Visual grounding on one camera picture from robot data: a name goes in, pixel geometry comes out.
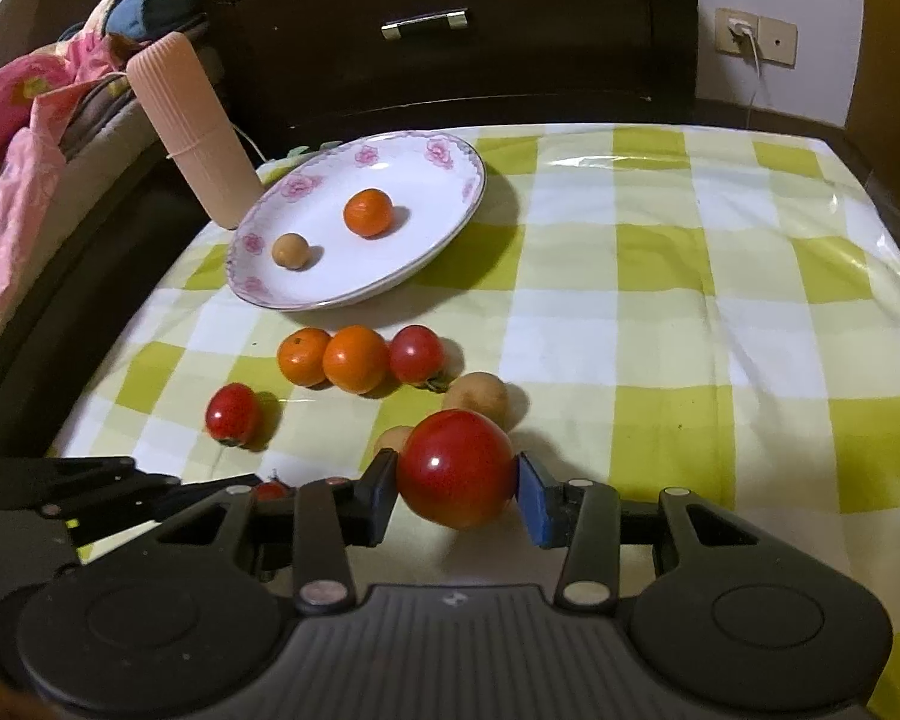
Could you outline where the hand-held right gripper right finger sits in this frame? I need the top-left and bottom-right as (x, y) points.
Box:
(517, 452), (770, 611)

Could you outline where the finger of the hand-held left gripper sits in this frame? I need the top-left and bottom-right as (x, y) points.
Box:
(41, 456), (265, 541)

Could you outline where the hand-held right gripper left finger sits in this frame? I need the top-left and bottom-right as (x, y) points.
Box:
(154, 450), (400, 612)

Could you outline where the brown longan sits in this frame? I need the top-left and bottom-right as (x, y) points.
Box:
(442, 372), (509, 432)
(272, 232), (310, 269)
(373, 425), (417, 458)

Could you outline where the large red tomato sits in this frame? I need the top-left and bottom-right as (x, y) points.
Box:
(396, 409), (517, 531)

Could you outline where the orange tangerine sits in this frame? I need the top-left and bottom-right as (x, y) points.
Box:
(343, 188), (395, 239)
(277, 327), (335, 389)
(322, 325), (391, 395)

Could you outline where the white plate with pink flowers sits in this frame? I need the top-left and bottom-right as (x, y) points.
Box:
(225, 131), (488, 312)

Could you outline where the yellow white checkered tablecloth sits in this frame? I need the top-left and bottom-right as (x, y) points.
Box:
(45, 124), (900, 720)

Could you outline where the pink floral blanket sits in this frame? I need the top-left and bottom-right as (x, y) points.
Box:
(0, 0), (145, 316)

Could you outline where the green white cloth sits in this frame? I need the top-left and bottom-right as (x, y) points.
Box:
(259, 139), (340, 170)

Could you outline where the pink ribbed cylinder case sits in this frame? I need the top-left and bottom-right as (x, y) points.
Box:
(126, 34), (262, 230)

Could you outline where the grey striped mattress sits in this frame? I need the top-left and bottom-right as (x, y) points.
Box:
(58, 82), (158, 162)

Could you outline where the dark wooden nightstand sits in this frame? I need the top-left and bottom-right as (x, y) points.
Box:
(195, 0), (702, 158)

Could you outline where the beige cord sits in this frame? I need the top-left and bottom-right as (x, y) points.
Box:
(229, 124), (267, 166)

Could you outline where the white charger cable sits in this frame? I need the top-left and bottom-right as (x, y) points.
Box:
(745, 37), (764, 130)

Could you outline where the silver drawer handle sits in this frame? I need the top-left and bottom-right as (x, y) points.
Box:
(381, 9), (470, 41)

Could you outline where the beige wall socket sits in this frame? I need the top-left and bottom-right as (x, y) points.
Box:
(715, 7), (798, 66)

